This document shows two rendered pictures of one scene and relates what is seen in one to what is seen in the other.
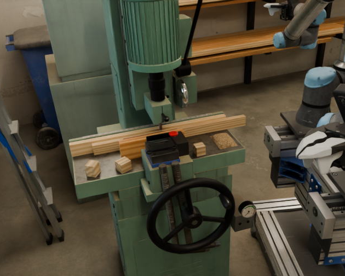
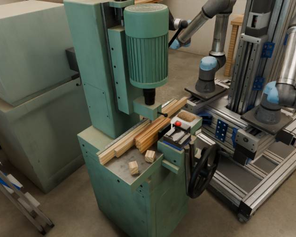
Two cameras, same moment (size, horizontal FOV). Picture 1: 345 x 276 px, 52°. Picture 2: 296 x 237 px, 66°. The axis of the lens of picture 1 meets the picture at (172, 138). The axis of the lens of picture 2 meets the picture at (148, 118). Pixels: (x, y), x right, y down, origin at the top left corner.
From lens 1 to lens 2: 69 cm
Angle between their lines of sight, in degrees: 28
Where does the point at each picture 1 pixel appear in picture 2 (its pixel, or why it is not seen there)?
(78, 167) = (117, 171)
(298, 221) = (198, 146)
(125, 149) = (144, 145)
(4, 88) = not seen: outside the picture
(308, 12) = (197, 25)
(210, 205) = not seen: hidden behind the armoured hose
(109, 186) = (147, 175)
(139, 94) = (130, 102)
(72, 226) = (53, 212)
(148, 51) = (156, 72)
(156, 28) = (162, 55)
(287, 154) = (198, 111)
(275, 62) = not seen: hidden behind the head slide
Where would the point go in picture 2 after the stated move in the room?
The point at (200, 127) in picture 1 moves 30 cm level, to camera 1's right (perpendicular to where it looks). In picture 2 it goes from (169, 112) to (206, 95)
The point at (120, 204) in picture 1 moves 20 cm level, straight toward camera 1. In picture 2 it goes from (151, 183) to (185, 209)
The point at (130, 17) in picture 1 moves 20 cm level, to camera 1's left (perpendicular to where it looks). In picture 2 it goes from (144, 50) to (97, 64)
